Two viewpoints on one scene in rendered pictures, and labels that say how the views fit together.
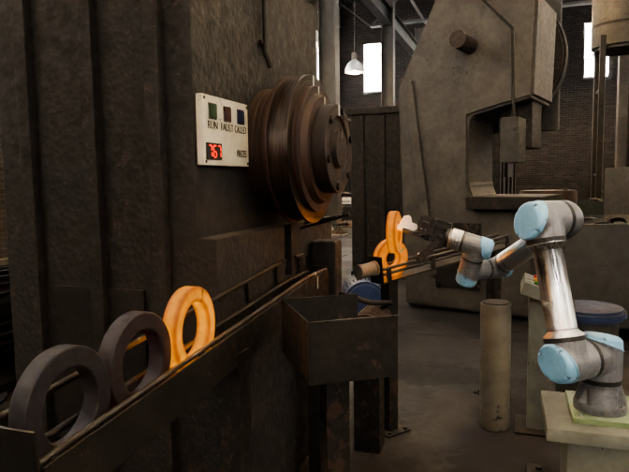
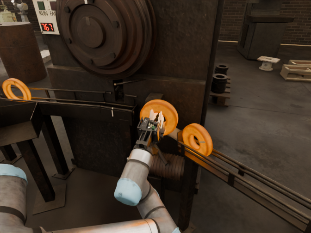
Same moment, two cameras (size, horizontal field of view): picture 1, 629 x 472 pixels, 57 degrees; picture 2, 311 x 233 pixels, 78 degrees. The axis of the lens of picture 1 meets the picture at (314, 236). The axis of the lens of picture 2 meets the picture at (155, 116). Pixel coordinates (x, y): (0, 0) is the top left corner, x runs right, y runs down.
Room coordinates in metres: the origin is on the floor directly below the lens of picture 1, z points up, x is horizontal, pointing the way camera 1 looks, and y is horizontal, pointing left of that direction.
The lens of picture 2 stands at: (2.08, -0.95, 1.24)
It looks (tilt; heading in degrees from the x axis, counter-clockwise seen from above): 32 degrees down; 87
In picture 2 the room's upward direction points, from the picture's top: straight up
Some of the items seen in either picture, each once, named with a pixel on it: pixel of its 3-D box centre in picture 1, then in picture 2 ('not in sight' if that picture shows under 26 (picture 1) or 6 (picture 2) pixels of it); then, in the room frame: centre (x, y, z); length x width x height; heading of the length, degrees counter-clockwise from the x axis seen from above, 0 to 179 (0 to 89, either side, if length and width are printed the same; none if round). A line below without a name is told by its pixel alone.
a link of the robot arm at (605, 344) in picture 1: (600, 354); not in sight; (1.71, -0.85, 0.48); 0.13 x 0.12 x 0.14; 115
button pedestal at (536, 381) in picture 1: (536, 353); not in sight; (2.30, -0.89, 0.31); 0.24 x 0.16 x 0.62; 160
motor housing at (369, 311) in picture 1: (371, 376); (163, 189); (2.17, -0.21, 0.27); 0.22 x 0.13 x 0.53; 160
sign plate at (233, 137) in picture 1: (224, 132); (57, 16); (1.62, 0.24, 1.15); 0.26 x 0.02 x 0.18; 160
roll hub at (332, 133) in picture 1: (333, 149); (93, 32); (1.87, -0.07, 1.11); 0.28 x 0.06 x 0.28; 160
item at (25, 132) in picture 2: (337, 452); (30, 163); (1.35, -0.05, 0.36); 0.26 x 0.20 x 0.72; 15
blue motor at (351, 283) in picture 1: (361, 297); not in sight; (4.16, -0.33, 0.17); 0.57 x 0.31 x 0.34; 0
